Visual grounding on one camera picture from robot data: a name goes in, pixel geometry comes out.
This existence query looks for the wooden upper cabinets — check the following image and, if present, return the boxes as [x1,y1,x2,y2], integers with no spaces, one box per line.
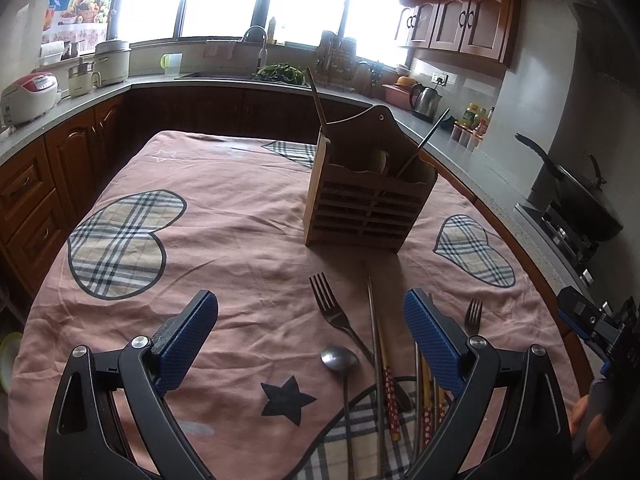
[392,0,523,67]

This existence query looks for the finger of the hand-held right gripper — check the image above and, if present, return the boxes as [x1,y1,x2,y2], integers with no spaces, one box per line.
[557,286,621,361]

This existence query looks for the small metal fork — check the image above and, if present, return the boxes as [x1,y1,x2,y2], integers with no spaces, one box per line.
[464,298,484,337]

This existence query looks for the gas stove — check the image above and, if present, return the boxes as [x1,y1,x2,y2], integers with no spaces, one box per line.
[517,200,601,283]

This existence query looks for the metal dish rack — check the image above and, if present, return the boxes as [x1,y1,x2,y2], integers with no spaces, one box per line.
[317,30,358,88]

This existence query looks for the red patterned wooden chopstick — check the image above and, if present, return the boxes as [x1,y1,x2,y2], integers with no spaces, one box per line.
[419,355,434,453]
[377,345,402,442]

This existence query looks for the long wooden stick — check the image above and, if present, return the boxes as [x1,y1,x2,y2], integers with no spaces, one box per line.
[306,67,331,133]

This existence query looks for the metal chopstick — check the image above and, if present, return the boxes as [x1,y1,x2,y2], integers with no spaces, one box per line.
[366,276,384,480]
[369,276,388,480]

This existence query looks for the white and red rice cooker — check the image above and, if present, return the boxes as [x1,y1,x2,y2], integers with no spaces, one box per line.
[0,73,60,127]

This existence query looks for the large white cooker pot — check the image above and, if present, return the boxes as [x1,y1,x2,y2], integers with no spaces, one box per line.
[94,39,132,86]

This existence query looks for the kitchen sink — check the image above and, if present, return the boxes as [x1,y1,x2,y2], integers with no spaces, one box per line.
[175,72,261,81]

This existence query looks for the long metal spoon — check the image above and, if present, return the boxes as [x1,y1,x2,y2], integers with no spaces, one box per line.
[320,345,361,480]

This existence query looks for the steel electric kettle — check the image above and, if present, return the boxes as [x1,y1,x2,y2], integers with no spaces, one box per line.
[409,84,443,123]

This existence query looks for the long brown utensil handle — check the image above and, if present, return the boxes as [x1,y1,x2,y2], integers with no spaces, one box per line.
[397,108,451,179]

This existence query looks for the green leafy vegetables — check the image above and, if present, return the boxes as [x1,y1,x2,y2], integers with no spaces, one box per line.
[255,62,306,84]

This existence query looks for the pink plastic basin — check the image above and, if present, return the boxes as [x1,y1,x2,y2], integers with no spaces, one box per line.
[382,82,416,106]

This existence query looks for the black wok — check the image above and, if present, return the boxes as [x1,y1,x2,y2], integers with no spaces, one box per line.
[515,132,625,242]

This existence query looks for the small white electric pot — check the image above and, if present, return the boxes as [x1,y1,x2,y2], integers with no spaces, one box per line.
[66,57,102,96]

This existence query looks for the person's right hand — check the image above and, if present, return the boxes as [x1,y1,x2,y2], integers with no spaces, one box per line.
[569,392,608,461]

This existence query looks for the large metal fork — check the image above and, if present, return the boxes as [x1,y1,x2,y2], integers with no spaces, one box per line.
[309,272,415,411]

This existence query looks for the fruit wall poster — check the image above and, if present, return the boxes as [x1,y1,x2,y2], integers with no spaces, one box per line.
[42,0,126,48]

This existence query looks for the curved metal faucet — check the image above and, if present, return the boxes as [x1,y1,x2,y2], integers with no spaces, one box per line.
[242,25,269,73]

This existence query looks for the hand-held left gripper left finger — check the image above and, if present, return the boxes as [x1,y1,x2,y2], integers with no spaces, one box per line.
[42,289,219,480]

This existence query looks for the green rimmed bowl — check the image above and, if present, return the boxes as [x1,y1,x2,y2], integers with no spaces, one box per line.
[0,332,24,394]

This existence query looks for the pink printed tablecloth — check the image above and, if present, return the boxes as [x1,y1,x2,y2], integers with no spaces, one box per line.
[10,130,583,480]

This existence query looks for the wooden utensil holder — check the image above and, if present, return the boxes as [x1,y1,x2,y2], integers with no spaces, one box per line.
[303,105,439,254]

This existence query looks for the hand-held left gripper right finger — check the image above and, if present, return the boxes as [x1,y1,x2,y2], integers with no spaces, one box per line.
[403,287,573,480]

